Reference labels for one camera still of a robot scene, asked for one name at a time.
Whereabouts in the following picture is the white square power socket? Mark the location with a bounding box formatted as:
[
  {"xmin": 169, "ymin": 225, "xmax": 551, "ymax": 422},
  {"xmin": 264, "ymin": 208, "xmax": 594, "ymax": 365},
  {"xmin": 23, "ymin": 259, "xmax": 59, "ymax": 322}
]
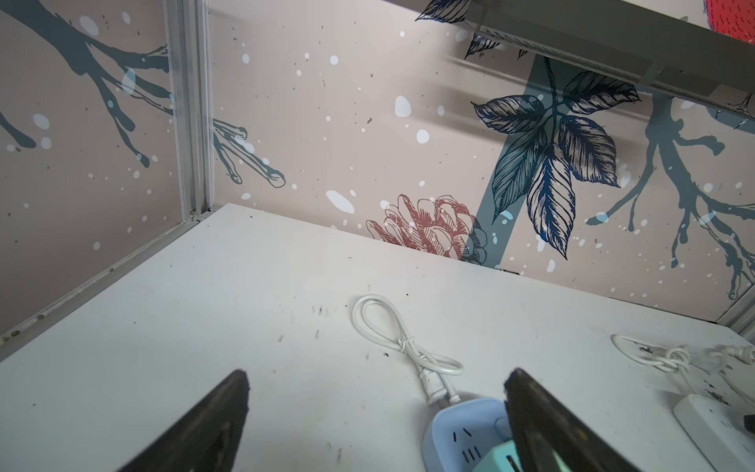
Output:
[{"xmin": 674, "ymin": 395, "xmax": 755, "ymax": 472}]

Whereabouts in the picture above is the blue square power socket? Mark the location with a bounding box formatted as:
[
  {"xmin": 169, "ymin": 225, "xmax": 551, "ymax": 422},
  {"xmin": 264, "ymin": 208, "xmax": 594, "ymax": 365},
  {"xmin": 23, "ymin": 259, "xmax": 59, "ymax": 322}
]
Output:
[{"xmin": 422, "ymin": 397, "xmax": 512, "ymax": 471}]

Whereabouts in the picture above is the blue socket white cable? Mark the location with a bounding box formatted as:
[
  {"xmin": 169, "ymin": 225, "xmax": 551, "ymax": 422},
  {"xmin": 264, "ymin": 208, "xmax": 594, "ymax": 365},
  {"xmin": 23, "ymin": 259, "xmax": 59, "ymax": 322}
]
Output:
[{"xmin": 351, "ymin": 294, "xmax": 465, "ymax": 407}]

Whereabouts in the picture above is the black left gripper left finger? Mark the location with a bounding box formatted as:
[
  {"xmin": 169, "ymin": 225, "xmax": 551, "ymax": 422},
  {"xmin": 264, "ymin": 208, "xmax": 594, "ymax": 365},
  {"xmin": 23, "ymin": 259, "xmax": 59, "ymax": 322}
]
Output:
[{"xmin": 121, "ymin": 370, "xmax": 250, "ymax": 471}]

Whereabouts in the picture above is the white socket knotted cable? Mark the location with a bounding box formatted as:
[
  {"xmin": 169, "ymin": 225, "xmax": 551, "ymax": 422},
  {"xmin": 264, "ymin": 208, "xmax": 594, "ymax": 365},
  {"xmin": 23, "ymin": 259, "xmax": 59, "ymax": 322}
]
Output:
[{"xmin": 610, "ymin": 333, "xmax": 755, "ymax": 408}]

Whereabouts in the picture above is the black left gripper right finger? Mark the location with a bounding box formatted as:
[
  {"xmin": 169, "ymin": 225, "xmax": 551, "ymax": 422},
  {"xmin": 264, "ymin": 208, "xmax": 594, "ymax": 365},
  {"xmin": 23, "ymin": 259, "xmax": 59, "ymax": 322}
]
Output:
[{"xmin": 505, "ymin": 368, "xmax": 637, "ymax": 472}]

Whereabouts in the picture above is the green charger plug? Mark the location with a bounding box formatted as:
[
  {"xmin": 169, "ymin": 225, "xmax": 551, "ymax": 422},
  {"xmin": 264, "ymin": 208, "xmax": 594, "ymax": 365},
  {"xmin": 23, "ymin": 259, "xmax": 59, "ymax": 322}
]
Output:
[{"xmin": 473, "ymin": 441, "xmax": 522, "ymax": 472}]

